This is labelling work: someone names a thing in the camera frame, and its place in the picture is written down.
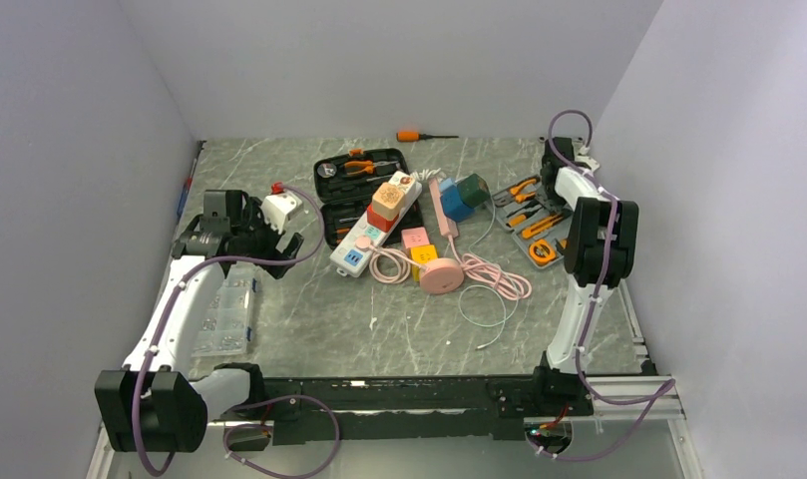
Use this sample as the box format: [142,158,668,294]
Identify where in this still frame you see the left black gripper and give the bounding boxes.
[232,198,303,278]

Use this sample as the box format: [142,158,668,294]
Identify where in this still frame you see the pink round plug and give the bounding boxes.
[354,236,373,251]

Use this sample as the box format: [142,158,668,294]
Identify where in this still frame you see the black plastic tool case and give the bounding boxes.
[313,148,408,248]

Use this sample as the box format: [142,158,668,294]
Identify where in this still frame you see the pink plug cable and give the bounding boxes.
[363,241,425,286]

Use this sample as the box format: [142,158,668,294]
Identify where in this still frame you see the white multicolour power strip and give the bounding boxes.
[329,171,422,277]

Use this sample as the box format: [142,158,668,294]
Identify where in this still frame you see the grey plastic tool case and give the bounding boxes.
[490,181,573,269]

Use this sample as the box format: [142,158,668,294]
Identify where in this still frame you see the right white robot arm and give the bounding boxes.
[529,137,639,414]

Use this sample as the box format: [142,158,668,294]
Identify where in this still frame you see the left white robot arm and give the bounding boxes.
[94,187,303,453]

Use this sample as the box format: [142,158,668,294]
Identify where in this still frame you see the pink cube socket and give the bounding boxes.
[401,227,431,250]

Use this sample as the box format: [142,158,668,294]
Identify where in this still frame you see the yellow cube socket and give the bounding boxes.
[409,243,438,282]

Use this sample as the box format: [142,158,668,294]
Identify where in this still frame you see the clear plastic screw box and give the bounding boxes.
[192,264,261,358]

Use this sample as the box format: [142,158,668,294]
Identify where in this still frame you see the red cube adapter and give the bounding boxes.
[366,206,400,233]

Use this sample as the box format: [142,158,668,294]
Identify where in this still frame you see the beige cube adapter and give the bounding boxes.
[371,182,405,221]

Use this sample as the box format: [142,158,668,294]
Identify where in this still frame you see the loose orange screwdriver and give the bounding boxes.
[395,131,459,143]

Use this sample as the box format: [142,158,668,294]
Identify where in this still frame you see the blue cube adapter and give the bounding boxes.
[439,178,475,223]

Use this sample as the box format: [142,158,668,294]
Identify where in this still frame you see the dark green cube adapter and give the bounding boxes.
[457,174,491,209]

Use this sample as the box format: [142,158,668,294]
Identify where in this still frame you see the orange black combination pliers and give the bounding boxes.
[493,176,541,207]

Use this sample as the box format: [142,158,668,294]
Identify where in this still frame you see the orange black utility knife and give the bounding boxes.
[521,214,565,240]

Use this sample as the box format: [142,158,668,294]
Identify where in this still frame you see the orange tape measure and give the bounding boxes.
[528,239,558,266]

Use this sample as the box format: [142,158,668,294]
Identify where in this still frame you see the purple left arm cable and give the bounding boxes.
[130,185,341,479]

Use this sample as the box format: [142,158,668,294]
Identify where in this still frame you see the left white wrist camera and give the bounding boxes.
[260,182,303,234]

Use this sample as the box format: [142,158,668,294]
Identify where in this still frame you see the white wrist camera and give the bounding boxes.
[260,182,303,234]
[573,143,601,173]

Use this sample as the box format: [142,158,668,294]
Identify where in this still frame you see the pink bundled strip cable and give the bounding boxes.
[446,235,533,302]

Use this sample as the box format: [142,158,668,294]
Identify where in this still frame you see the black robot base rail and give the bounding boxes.
[223,374,594,445]

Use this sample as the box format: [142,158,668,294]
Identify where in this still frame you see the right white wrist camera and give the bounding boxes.
[573,143,601,173]

